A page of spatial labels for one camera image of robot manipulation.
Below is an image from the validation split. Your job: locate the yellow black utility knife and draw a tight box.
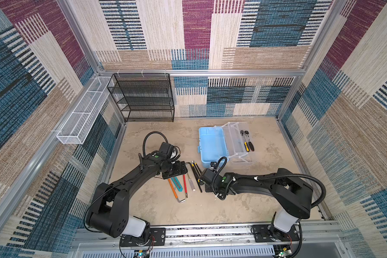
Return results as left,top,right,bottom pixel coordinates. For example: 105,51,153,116
192,161,204,186

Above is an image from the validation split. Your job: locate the teal utility knife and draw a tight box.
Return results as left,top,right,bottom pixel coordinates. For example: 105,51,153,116
171,177,183,192

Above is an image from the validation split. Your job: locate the long black hex key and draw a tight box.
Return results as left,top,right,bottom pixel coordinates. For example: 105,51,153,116
188,162,203,193

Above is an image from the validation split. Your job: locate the small clear handled screwdriver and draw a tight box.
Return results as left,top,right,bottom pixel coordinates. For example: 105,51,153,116
187,173,196,192

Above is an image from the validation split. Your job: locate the red handled hex key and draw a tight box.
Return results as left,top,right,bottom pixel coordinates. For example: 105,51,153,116
177,177,188,203

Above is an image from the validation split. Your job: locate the orange handled hex key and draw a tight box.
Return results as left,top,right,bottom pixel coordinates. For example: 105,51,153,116
168,179,178,201

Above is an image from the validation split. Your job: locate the light blue plastic toolbox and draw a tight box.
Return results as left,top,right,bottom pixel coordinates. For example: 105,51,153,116
198,122,254,168

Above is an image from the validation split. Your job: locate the yellow handled ratchet wrench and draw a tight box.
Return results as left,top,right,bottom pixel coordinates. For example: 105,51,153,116
240,130,249,152

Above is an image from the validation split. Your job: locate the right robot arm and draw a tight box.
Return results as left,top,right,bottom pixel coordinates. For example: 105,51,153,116
198,157,326,241

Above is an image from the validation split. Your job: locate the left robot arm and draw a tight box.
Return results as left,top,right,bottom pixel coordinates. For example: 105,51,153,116
83,131,188,238

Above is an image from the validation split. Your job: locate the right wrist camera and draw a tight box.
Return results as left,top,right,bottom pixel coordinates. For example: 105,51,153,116
210,162,219,172

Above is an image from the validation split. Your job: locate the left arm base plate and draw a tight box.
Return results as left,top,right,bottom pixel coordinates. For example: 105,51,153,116
119,227,166,247

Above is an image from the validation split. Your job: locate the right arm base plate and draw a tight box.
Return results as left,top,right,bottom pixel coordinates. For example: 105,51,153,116
251,224,300,243

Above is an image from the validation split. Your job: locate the black wire mesh shelf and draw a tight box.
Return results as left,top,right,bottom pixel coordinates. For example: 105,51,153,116
107,73,175,123

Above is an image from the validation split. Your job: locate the white wire mesh basket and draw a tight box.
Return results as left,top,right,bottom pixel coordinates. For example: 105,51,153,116
57,76,110,145

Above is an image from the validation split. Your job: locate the aluminium front rail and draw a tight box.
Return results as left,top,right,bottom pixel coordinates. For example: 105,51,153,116
68,220,354,258

